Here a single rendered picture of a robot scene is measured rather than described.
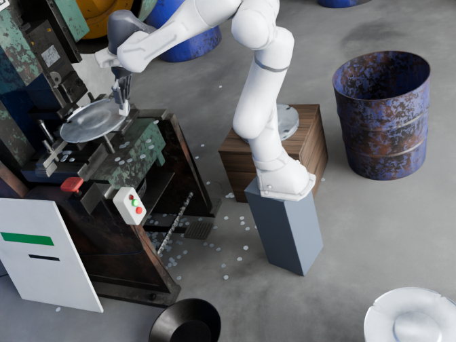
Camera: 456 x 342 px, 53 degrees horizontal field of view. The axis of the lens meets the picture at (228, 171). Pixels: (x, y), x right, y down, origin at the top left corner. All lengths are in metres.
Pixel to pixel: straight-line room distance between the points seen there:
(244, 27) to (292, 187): 0.62
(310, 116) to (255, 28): 1.01
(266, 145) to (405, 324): 0.70
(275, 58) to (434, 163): 1.26
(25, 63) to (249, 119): 0.75
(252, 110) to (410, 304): 0.76
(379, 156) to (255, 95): 0.94
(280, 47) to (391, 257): 1.05
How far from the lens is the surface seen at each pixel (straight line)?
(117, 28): 1.54
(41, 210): 1.98
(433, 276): 1.96
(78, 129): 1.86
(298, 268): 1.95
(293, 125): 2.13
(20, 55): 1.65
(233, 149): 2.13
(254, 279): 2.03
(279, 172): 1.62
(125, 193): 1.67
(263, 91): 1.43
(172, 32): 1.38
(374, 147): 2.18
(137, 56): 1.44
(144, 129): 1.94
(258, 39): 1.29
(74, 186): 1.59
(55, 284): 2.29
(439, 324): 1.50
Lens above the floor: 1.59
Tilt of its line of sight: 38 degrees down
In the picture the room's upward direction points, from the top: 20 degrees counter-clockwise
